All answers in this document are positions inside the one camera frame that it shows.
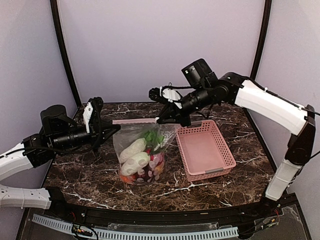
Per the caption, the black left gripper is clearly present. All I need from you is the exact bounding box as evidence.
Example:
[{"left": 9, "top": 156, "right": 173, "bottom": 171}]
[{"left": 52, "top": 118, "right": 121, "bottom": 152}]

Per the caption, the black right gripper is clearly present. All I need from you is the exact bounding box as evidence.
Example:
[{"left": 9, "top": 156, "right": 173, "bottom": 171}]
[{"left": 157, "top": 83, "right": 214, "bottom": 126}]

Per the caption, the green leaf toy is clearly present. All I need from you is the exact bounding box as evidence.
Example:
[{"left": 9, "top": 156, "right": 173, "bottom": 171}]
[{"left": 143, "top": 130, "right": 165, "bottom": 153}]

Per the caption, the white bun toy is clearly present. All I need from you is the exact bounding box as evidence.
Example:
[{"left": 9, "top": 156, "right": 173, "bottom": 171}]
[
  {"left": 120, "top": 152, "right": 151, "bottom": 176},
  {"left": 119, "top": 137, "right": 147, "bottom": 164}
]

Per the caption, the clear zip top bag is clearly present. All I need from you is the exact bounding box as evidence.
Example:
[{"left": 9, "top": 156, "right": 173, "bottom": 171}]
[{"left": 112, "top": 118, "right": 180, "bottom": 186}]

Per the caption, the orange tangerine toy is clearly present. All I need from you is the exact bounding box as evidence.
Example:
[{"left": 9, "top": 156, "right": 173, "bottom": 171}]
[{"left": 120, "top": 175, "right": 136, "bottom": 185}]

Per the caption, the pink plastic basket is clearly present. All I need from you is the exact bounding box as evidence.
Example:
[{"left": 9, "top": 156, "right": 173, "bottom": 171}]
[{"left": 176, "top": 120, "right": 237, "bottom": 182}]

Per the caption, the dark red onion toy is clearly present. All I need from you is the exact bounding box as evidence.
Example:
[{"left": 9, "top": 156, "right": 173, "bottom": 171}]
[{"left": 135, "top": 153, "right": 166, "bottom": 186}]

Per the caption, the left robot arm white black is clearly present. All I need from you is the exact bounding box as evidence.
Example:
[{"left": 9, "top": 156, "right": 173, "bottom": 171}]
[{"left": 0, "top": 97, "right": 121, "bottom": 218}]

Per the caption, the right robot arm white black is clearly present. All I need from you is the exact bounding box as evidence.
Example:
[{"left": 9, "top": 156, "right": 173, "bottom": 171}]
[{"left": 148, "top": 58, "right": 317, "bottom": 217}]

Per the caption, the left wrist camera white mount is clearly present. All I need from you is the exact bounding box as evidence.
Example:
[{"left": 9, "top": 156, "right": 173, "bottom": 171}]
[{"left": 82, "top": 101, "right": 94, "bottom": 134}]

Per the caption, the white slotted cable duct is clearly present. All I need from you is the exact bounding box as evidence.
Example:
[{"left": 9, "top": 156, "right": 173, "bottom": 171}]
[{"left": 32, "top": 214, "right": 239, "bottom": 240}]

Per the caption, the black front rail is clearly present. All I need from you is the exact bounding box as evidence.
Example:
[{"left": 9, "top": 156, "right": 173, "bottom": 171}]
[{"left": 28, "top": 193, "right": 300, "bottom": 232}]

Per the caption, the left black frame post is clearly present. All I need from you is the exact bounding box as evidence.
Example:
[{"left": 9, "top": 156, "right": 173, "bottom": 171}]
[{"left": 49, "top": 0, "right": 82, "bottom": 109}]

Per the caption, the black frame post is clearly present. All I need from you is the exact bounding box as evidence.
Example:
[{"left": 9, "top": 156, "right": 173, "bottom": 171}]
[
  {"left": 49, "top": 0, "right": 82, "bottom": 109},
  {"left": 250, "top": 0, "right": 272, "bottom": 80}
]

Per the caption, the right black frame post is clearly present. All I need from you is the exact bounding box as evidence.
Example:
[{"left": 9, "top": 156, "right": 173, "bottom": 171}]
[{"left": 250, "top": 0, "right": 272, "bottom": 80}]

